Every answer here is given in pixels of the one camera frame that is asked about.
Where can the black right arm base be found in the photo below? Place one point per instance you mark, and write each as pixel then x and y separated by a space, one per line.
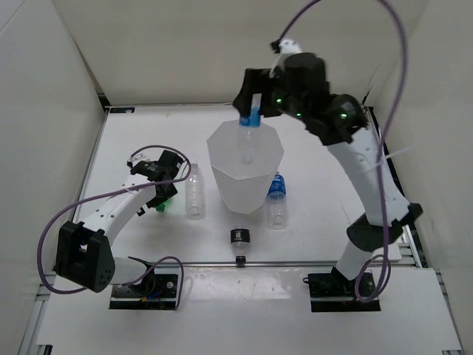
pixel 328 295

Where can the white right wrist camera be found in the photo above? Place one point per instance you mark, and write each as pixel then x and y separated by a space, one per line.
pixel 283 48

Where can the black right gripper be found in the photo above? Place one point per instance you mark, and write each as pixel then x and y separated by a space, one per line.
pixel 256 81

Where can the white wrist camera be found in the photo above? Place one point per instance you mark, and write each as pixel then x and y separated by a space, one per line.
pixel 134 161
pixel 283 48

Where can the aluminium table edge rail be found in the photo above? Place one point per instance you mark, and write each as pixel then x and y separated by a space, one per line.
pixel 262 264

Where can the blue Pocari Sweat bottle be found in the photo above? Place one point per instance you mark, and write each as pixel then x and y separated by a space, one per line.
pixel 276 203

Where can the clear bottle black label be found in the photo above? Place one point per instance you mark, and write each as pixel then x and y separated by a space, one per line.
pixel 240 244

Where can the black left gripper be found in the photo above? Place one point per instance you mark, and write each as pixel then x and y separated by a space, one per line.
pixel 157 201

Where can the white octagonal plastic bin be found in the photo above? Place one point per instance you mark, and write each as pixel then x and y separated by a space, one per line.
pixel 244 170

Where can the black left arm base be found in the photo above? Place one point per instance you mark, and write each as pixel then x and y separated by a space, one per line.
pixel 156 292

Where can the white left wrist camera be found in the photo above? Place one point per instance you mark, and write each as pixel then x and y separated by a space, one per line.
pixel 134 161

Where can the clear bottle blue label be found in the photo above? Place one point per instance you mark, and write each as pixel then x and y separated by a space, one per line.
pixel 249 135

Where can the clear unlabeled plastic bottle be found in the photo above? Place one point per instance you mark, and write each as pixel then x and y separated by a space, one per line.
pixel 195 193

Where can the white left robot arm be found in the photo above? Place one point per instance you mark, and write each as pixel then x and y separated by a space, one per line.
pixel 84 250

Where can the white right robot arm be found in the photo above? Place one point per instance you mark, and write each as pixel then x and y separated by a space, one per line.
pixel 344 130

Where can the green plastic soda bottle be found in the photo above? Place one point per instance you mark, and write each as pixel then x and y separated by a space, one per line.
pixel 163 207

